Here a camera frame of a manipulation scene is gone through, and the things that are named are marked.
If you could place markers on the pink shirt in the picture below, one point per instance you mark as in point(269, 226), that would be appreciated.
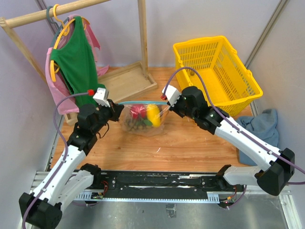
point(59, 89)

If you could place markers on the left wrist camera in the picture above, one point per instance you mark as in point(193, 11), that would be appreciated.
point(100, 96)

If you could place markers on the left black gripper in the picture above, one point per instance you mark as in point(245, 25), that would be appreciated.
point(115, 110)

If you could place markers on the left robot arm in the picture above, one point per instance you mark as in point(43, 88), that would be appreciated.
point(44, 207)

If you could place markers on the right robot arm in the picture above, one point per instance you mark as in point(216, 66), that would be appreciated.
point(273, 167)

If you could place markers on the yellow toy banana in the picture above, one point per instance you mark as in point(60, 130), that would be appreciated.
point(153, 115)

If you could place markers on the clear zip top bag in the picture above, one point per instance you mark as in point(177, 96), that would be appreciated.
point(145, 118)

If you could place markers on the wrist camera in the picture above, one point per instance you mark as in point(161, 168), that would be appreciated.
point(100, 96)
point(171, 94)

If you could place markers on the red toy fruit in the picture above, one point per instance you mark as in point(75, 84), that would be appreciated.
point(138, 111)

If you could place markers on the green tank top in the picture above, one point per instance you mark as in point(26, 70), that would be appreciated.
point(76, 61)

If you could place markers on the yellow hanger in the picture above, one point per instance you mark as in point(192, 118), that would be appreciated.
point(63, 31)

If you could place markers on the blue cloth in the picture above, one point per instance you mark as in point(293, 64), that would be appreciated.
point(262, 126)

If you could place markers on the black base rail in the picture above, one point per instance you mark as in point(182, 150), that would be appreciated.
point(145, 186)

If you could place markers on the yellow plastic basket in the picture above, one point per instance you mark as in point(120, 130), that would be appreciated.
point(218, 72)

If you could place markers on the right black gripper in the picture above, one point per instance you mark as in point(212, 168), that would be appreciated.
point(175, 108)

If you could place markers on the wooden clothes rack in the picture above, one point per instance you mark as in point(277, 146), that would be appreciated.
point(124, 83)

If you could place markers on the dark green hanger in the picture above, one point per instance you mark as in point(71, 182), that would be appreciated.
point(55, 28)

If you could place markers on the longan fruit bunch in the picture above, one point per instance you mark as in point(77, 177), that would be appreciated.
point(137, 125)

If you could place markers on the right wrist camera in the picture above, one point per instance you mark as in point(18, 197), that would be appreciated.
point(171, 94)

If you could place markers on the aluminium frame post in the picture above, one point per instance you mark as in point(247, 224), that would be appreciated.
point(282, 4)

